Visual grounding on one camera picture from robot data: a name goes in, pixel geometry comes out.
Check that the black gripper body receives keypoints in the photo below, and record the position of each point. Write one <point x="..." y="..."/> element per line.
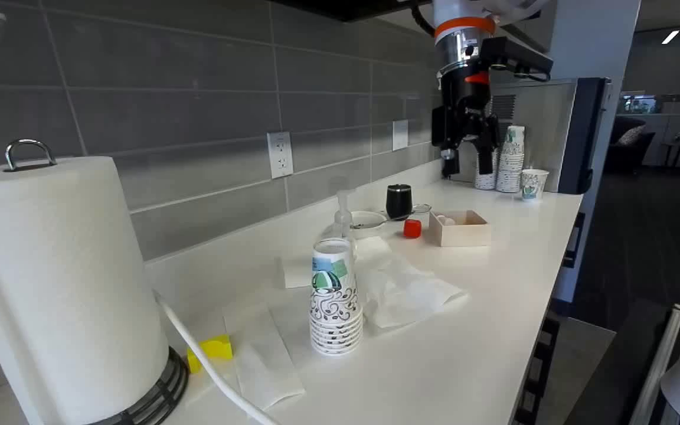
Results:
<point x="461" y="118"/>

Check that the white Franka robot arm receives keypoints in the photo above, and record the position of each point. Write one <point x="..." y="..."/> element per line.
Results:
<point x="467" y="11"/>

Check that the white bowl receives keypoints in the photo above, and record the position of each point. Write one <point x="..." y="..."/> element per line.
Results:
<point x="367" y="218"/>

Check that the tall paper cup stack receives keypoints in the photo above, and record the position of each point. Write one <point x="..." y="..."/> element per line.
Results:
<point x="510" y="161"/>
<point x="484" y="183"/>

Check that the single patterned paper cup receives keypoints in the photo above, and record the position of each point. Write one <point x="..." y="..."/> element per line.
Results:
<point x="534" y="186"/>

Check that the black tumbler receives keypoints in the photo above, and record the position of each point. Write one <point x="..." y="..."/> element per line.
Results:
<point x="398" y="202"/>

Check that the pale wooden box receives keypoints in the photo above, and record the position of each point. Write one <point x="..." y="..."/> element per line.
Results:
<point x="458" y="232"/>

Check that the red round cap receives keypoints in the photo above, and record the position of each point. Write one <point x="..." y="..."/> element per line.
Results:
<point x="411" y="231"/>

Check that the dark partition panel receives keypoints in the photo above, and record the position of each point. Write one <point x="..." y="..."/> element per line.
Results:
<point x="586" y="134"/>

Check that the clear plastic bag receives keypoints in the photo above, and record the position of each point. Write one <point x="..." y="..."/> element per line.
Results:
<point x="411" y="295"/>

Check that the dark office chair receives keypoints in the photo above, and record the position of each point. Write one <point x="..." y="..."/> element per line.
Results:
<point x="628" y="144"/>

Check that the patterned paper cup stack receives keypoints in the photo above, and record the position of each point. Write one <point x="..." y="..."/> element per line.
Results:
<point x="337" y="321"/>

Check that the ceiling light strip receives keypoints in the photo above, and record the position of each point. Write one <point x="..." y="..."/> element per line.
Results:
<point x="671" y="37"/>

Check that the white pole with red mark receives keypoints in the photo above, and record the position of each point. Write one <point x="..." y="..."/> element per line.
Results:
<point x="666" y="354"/>

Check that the folded white paper napkin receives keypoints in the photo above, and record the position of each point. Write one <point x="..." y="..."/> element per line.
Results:
<point x="265" y="370"/>

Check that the yellow sponge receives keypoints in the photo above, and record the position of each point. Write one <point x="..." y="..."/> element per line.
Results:
<point x="216" y="347"/>

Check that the black metal towel holder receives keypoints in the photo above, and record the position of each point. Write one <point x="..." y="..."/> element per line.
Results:
<point x="159" y="393"/>

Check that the white paper towel roll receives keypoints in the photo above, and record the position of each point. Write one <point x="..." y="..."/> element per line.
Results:
<point x="58" y="291"/>

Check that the white double wall outlet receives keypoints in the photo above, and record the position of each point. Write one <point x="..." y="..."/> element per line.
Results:
<point x="399" y="135"/>

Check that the dark wall shelf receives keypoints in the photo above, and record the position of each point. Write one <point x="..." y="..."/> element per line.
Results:
<point x="355" y="6"/>

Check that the white single wall outlet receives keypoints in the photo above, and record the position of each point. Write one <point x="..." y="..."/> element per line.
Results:
<point x="280" y="154"/>

